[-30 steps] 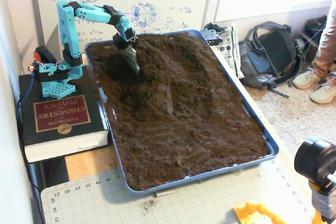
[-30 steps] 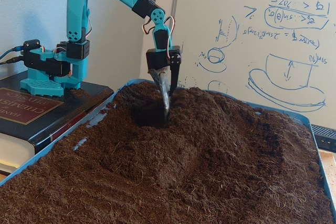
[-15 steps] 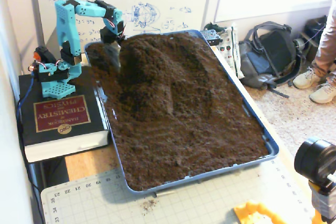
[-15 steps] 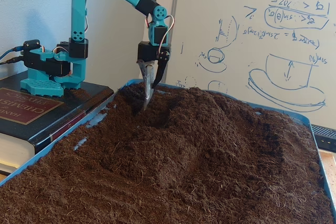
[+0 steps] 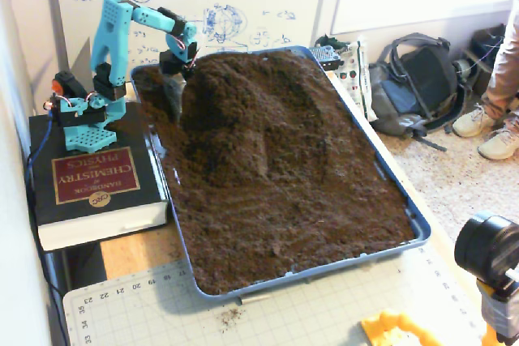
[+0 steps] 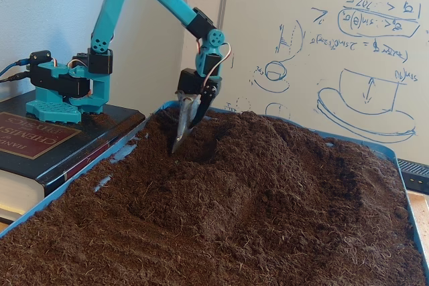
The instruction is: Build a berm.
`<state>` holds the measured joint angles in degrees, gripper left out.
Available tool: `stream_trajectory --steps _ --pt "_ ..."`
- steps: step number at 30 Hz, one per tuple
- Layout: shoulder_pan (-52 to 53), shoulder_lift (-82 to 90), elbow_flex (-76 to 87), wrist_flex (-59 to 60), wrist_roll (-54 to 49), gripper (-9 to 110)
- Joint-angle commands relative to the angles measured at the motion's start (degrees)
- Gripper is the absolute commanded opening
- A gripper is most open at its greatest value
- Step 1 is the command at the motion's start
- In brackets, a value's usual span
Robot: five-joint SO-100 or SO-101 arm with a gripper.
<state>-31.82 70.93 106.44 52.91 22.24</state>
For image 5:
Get white cylindrical object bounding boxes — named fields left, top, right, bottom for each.
left=452, top=58, right=474, bottom=79

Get yellow camera stand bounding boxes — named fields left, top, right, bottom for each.
left=477, top=276, right=519, bottom=346

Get grey backpack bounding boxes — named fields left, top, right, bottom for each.
left=367, top=32, right=472, bottom=152

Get blue plastic tray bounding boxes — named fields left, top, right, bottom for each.
left=129, top=45, right=431, bottom=303

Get black vented device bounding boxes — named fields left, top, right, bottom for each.
left=310, top=45, right=342, bottom=71

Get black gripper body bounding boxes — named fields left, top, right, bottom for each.
left=158, top=50, right=198, bottom=78

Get black camera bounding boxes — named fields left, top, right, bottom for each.
left=453, top=210, right=519, bottom=283

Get blue cable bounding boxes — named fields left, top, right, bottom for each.
left=24, top=114, right=56, bottom=205

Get silver taped gripper finger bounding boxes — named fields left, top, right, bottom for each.
left=163, top=75, right=185, bottom=122

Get person leg beige trousers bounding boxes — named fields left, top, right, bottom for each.
left=484, top=0, right=519, bottom=130

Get black cable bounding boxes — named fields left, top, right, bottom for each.
left=24, top=183, right=71, bottom=346

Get grey cutting mat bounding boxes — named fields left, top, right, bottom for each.
left=62, top=240, right=487, bottom=346

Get white shoe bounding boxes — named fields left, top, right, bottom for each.
left=477, top=126, right=519, bottom=161
left=452, top=105, right=498, bottom=139

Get cardboard box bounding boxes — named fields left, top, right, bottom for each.
left=461, top=23, right=508, bottom=98

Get yellow plastic part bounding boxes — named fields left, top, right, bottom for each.
left=360, top=309, right=442, bottom=346

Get black chemistry handbook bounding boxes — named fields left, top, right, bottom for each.
left=28, top=100, right=170, bottom=253

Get brown soil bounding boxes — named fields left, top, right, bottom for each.
left=111, top=49, right=417, bottom=297

